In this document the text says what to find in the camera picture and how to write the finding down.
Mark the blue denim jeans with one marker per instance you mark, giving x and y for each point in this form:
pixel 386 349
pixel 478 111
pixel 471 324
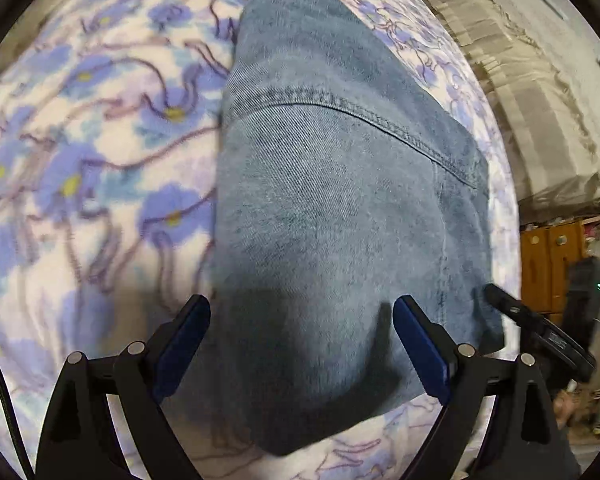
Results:
pixel 330 210

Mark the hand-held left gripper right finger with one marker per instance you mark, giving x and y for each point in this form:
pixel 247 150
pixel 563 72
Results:
pixel 420 355

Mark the floral blue white bedsheet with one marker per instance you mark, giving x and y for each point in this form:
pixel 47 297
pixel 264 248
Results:
pixel 95 160

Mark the beige striped curtain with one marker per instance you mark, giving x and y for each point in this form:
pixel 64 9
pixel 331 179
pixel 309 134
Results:
pixel 530 85

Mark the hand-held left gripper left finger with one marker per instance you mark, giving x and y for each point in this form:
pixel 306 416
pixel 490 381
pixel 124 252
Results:
pixel 180 350

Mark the orange wooden cabinet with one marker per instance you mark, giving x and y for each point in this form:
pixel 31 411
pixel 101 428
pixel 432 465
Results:
pixel 545 265

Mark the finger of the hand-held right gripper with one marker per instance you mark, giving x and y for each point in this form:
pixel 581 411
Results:
pixel 535 322

